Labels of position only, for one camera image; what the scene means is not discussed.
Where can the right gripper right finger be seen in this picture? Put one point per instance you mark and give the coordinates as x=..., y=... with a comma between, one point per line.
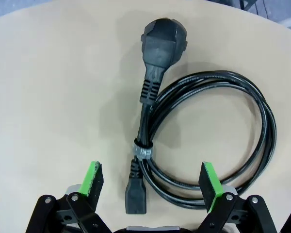
x=209, y=184

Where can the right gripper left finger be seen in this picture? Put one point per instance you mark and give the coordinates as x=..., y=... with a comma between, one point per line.
x=93, y=184

